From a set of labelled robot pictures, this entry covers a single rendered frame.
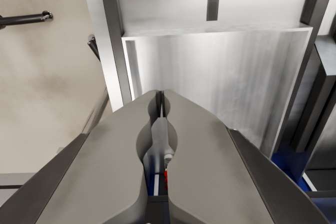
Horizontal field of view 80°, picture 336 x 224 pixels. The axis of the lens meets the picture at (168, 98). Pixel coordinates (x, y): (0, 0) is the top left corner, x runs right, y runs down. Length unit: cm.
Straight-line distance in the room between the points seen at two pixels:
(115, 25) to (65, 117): 142
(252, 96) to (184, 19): 19
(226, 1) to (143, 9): 12
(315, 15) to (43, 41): 134
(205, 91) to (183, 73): 5
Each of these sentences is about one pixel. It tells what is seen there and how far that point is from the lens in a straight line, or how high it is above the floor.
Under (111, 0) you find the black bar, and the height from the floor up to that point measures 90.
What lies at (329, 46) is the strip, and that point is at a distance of 39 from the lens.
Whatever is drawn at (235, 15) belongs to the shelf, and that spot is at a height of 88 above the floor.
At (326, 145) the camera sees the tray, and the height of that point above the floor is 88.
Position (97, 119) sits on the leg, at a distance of 86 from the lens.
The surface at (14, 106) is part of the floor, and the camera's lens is 182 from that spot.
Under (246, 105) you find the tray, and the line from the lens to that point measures 41.
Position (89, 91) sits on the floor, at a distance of 149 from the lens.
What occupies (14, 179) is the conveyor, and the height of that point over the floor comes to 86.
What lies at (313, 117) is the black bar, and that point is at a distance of 46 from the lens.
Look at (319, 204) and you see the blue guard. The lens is 45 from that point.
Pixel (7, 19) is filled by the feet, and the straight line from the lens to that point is 136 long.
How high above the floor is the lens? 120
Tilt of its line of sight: 58 degrees down
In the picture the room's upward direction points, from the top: 180 degrees clockwise
